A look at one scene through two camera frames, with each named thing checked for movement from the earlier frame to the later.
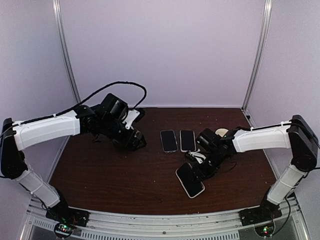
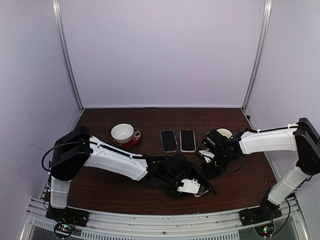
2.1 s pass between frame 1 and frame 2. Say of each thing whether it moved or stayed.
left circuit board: stayed
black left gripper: moved
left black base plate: stayed
